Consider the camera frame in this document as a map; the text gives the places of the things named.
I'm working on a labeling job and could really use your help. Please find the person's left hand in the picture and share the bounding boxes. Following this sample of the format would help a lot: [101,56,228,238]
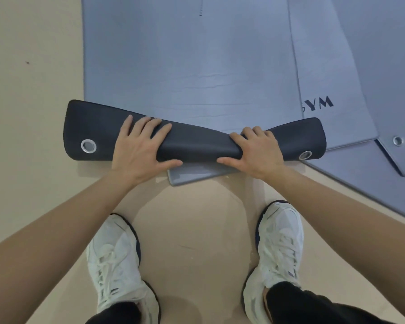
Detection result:
[110,114,184,186]

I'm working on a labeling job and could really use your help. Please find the person's right hand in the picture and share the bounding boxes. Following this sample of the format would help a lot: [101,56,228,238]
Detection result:
[216,126,288,182]

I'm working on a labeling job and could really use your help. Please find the grey yoga mat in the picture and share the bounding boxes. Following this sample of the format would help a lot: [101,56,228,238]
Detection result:
[63,0,328,187]
[329,0,405,178]
[286,0,381,152]
[303,139,405,224]

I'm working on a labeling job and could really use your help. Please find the person's right forearm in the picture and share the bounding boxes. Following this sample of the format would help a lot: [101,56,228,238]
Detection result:
[265,166,405,324]

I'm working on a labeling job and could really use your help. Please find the person's left forearm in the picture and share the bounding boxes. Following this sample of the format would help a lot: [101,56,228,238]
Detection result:
[0,170,137,324]

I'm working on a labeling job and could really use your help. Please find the person's right white sneaker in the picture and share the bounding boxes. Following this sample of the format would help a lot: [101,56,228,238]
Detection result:
[242,200,305,324]

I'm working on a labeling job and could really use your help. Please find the person's white sneaker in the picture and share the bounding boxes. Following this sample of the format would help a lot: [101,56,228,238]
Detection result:
[86,213,161,324]
[242,200,305,324]

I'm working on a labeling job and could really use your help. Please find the person's left white sneaker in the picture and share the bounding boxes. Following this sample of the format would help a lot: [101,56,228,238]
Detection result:
[86,213,161,324]

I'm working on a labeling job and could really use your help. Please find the black trousers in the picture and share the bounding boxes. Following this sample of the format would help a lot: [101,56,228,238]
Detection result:
[85,281,397,324]

